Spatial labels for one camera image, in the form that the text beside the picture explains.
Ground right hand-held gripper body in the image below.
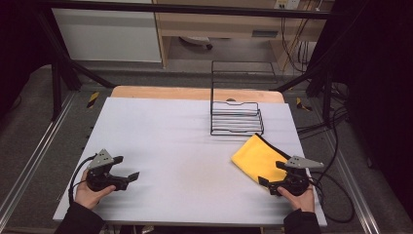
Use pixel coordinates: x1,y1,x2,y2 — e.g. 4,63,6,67
269,155,324,197

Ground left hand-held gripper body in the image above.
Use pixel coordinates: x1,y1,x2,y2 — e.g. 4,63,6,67
86,148,130,193

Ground yellow towel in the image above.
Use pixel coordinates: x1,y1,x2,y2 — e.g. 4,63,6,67
231,133,292,185

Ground black wire rack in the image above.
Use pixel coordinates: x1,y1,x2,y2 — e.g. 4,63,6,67
209,59,279,137

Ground person's right hand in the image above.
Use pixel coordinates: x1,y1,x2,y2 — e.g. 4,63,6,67
277,186,316,213

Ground person's left hand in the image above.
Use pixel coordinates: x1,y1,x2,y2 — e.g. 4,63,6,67
75,170,117,211

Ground white table cover board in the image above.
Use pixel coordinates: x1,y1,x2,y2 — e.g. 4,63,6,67
53,97,328,227

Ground yellow black floor tape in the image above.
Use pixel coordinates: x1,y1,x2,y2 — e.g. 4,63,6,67
86,91,100,109
295,97,313,112

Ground wooden table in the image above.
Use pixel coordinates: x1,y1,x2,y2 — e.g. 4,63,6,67
110,85,286,104

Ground white cabinet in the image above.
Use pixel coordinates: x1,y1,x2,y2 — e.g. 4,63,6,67
52,7,163,63

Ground black curtain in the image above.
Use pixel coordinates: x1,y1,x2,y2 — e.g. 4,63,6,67
330,0,413,214

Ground light wooden desk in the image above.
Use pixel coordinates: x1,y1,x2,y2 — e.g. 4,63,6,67
152,0,335,70

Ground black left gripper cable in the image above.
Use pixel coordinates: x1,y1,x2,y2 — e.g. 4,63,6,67
67,154,98,206

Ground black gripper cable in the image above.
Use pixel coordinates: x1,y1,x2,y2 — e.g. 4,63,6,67
307,171,356,224
67,154,98,206

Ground aluminium floor rail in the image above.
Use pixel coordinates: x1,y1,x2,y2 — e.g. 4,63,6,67
323,130,382,234
0,92,78,222

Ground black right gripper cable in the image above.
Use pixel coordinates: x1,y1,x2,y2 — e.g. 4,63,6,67
307,171,356,224

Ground black cables on floor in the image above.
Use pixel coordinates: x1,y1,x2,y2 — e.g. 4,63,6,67
296,82,350,139

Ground hanging cables under desk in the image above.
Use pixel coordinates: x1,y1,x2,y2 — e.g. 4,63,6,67
280,14,314,74

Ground white wall outlet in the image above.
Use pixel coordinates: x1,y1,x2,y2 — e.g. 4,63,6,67
274,0,301,10

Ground black metal frame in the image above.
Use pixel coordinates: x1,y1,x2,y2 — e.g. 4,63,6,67
33,0,350,130

